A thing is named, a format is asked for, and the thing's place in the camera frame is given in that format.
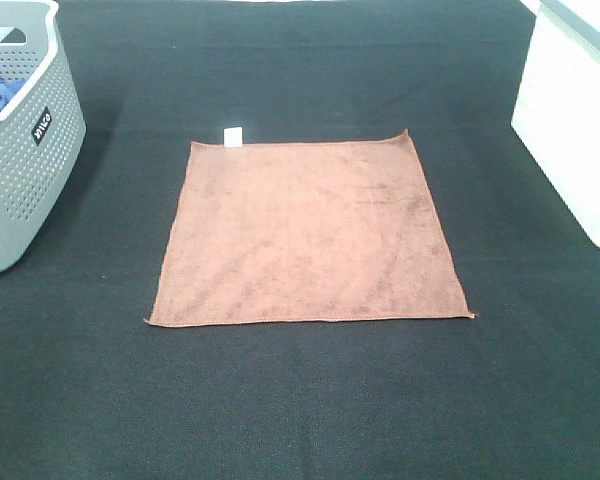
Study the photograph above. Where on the brown microfiber towel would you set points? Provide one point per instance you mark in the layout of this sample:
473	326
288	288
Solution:
292	232

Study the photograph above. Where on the grey perforated laundry basket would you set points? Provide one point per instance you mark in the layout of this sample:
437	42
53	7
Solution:
41	129

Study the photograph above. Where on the white plastic bin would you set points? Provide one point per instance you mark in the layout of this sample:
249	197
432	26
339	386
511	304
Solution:
557	110

